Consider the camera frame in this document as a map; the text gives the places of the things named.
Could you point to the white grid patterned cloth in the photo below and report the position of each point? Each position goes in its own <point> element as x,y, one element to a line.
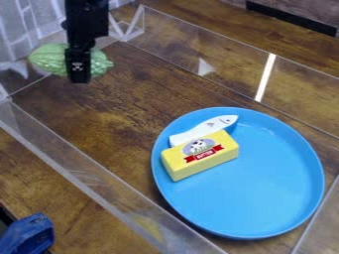
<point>27,21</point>

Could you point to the clear acrylic barrier wall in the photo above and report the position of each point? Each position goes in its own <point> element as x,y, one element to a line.
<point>75,141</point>

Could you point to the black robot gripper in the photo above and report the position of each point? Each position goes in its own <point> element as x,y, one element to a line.
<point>86,24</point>

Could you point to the yellow toy butter block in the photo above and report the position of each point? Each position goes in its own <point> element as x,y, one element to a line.
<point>199,155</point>

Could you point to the white toy fish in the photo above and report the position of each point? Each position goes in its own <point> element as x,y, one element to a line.
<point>223,122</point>

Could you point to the blue round plastic tray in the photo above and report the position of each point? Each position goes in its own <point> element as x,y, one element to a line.
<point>256,196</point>

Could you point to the green textured toy vegetable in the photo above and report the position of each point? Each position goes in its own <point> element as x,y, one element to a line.
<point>48,58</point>

